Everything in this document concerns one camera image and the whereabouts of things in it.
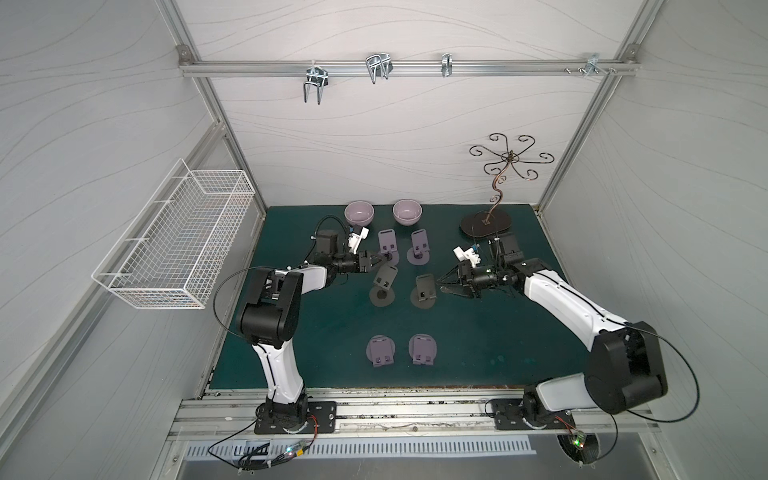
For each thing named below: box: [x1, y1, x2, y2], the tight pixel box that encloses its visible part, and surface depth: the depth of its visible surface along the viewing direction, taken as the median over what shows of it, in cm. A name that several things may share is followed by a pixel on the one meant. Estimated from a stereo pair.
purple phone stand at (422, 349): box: [408, 333, 437, 366], surface depth 86 cm
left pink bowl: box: [344, 201, 375, 226], surface depth 116 cm
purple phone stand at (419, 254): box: [407, 228, 431, 266], surface depth 103 cm
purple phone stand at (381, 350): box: [366, 334, 396, 367], surface depth 86 cm
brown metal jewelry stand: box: [460, 132, 555, 238], surface depth 97 cm
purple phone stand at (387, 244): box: [378, 228, 400, 266], surface depth 102 cm
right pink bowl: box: [392, 199, 423, 226], surface depth 117 cm
